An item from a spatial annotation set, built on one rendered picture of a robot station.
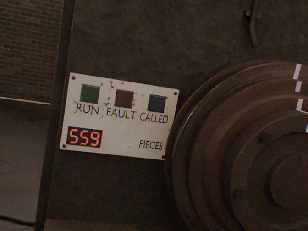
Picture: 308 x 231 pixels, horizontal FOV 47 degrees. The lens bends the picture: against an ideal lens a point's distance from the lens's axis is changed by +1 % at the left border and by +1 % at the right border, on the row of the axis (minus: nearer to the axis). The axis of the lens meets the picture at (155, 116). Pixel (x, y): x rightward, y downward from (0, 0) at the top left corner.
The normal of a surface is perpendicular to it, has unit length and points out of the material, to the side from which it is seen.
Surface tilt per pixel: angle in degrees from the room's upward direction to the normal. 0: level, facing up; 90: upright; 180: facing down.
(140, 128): 90
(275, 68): 90
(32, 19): 90
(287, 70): 90
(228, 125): 61
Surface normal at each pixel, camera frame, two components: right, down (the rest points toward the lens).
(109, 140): 0.20, 0.22
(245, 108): -0.36, -0.64
